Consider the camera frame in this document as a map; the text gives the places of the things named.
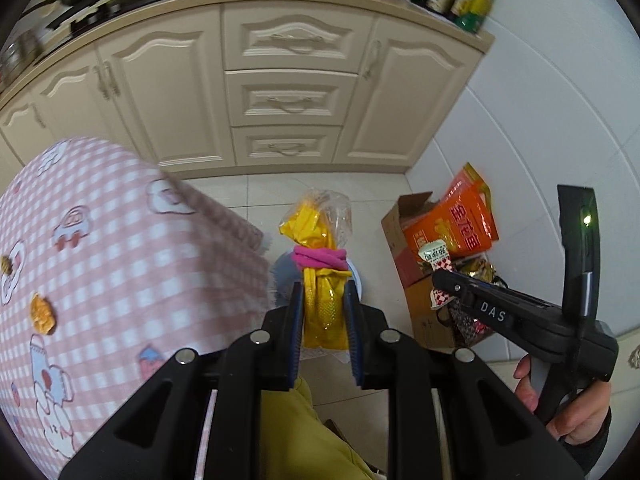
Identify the person's right forearm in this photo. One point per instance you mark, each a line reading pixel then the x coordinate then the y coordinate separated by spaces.
pixel 595 452

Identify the cream cabinet door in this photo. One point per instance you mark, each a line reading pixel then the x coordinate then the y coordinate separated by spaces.
pixel 170 95
pixel 405 95
pixel 75 102
pixel 20 125

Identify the person's yellow trouser leg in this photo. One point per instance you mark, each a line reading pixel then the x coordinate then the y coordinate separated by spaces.
pixel 310 440

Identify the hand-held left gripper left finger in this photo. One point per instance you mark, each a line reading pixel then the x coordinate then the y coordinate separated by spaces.
pixel 296 340

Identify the red checkered white packet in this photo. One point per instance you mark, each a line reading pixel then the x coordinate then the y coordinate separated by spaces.
pixel 437 255

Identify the person's right hand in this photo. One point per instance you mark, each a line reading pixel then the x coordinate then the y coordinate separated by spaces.
pixel 585 410

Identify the steel steamer pot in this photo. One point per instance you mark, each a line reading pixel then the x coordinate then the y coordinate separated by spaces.
pixel 20 52

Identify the brown cookie piece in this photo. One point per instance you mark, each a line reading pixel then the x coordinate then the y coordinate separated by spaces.
pixel 5 265
pixel 42 315

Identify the blue plastic trash bin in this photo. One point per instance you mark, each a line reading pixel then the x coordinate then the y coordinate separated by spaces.
pixel 285 272

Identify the cream cabinet drawer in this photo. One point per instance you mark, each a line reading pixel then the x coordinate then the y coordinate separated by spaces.
pixel 297 37
pixel 290 100
pixel 286 146

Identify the pile of colourful wrappers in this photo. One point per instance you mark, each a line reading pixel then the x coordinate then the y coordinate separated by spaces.
pixel 480 270

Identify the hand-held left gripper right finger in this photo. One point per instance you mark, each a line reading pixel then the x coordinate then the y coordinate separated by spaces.
pixel 352 340

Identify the yellow snack bag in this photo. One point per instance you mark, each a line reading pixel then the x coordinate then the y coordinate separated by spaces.
pixel 322 310

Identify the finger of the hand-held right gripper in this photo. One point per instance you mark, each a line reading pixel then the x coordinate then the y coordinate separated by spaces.
pixel 500 312

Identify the cardboard box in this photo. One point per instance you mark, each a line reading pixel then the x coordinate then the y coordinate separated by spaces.
pixel 400 255

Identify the orange rice bag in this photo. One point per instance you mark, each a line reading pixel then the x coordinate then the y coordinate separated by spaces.
pixel 460 220

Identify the pink checkered tablecloth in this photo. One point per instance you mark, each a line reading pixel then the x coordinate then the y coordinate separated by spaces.
pixel 125 270

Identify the cream kitchen cabinet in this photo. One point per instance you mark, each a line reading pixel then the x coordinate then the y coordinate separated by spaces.
pixel 210 110

